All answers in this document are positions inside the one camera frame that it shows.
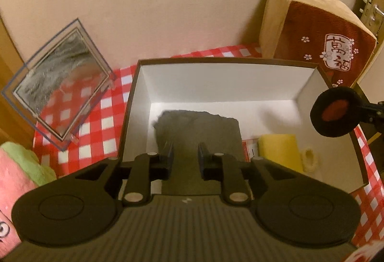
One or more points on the pink plush toy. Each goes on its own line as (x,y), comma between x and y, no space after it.
(21,178)

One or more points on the red white printed cloth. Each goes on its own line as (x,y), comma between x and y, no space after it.
(367,253)

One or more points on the red white checkered tablecloth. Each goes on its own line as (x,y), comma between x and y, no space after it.
(99,118)

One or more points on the brown lucky cat cushion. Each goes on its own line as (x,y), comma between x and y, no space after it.
(318,28)

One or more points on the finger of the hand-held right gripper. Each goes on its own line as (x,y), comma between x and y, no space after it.
(373,113)

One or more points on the yellow sponge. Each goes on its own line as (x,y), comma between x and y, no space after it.
(279,151)

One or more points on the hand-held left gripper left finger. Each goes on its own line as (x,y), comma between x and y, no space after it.
(169,160)

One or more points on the brown cardboard box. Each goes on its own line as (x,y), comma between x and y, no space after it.
(216,82)

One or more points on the clear picture frame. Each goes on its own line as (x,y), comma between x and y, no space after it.
(60,79)

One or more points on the white scrunchie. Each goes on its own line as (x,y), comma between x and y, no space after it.
(313,163)

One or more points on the gray cloth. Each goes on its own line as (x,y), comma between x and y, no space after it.
(195,127)

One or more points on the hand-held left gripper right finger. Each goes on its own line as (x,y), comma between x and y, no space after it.
(204,161)

